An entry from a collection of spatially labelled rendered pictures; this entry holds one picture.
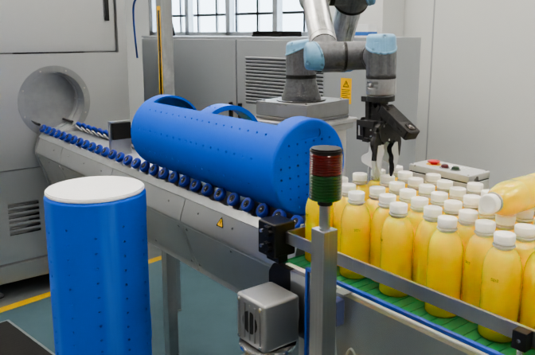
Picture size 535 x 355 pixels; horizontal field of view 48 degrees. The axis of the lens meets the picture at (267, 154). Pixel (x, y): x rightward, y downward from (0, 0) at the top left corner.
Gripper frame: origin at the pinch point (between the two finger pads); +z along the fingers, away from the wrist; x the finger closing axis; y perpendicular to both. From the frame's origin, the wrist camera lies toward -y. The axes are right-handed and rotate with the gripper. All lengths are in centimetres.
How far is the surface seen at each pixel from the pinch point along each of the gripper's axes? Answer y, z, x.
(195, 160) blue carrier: 65, 4, 17
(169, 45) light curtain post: 165, -31, -32
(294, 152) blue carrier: 25.3, -3.4, 9.3
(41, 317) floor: 206, 108, 31
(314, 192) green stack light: -18.7, -7.0, 42.3
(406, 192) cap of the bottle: -12.1, 1.2, 6.9
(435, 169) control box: 0.2, 2.3, -20.8
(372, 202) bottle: -5.6, 4.2, 11.1
